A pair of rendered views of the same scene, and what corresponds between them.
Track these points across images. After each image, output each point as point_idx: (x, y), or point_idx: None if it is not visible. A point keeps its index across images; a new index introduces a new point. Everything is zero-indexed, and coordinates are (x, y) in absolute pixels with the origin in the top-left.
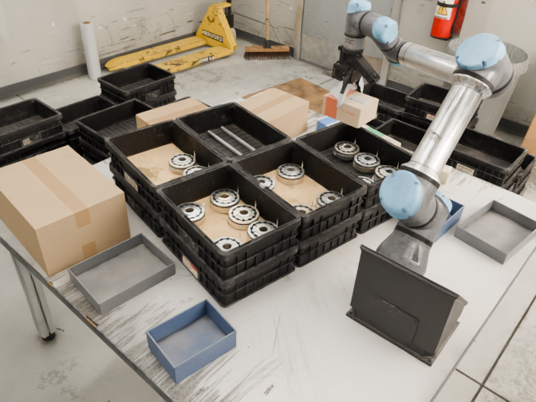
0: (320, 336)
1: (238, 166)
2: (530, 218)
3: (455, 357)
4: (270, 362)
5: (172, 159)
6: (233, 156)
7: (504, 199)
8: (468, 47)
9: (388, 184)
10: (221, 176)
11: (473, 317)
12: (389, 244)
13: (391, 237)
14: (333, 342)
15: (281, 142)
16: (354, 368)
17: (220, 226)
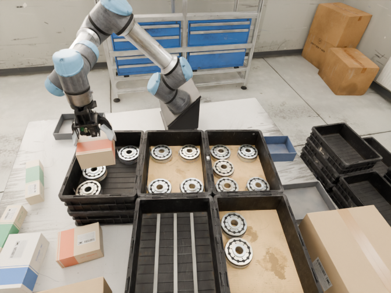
0: None
1: (209, 185)
2: (60, 117)
3: None
4: None
5: (247, 257)
6: (181, 245)
7: (36, 140)
8: (120, 3)
9: (187, 68)
10: None
11: (150, 111)
12: (184, 95)
13: (180, 96)
14: (213, 128)
15: (151, 196)
16: (214, 119)
17: (240, 174)
